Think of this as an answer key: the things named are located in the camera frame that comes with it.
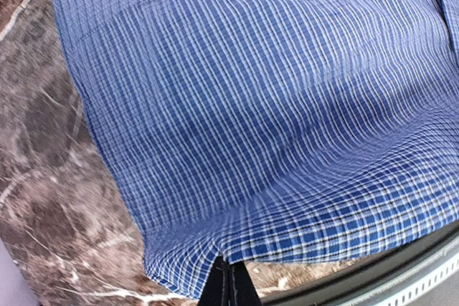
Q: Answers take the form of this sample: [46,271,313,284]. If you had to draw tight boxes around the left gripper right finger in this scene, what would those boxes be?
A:
[229,262,262,306]

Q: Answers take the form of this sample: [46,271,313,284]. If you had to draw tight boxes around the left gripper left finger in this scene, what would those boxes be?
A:
[206,257,230,306]

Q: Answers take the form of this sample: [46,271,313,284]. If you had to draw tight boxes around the blue checkered shirt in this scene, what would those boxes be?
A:
[52,0,458,298]

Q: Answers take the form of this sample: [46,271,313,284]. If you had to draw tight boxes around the white slotted cable duct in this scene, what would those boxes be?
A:
[344,242,458,306]

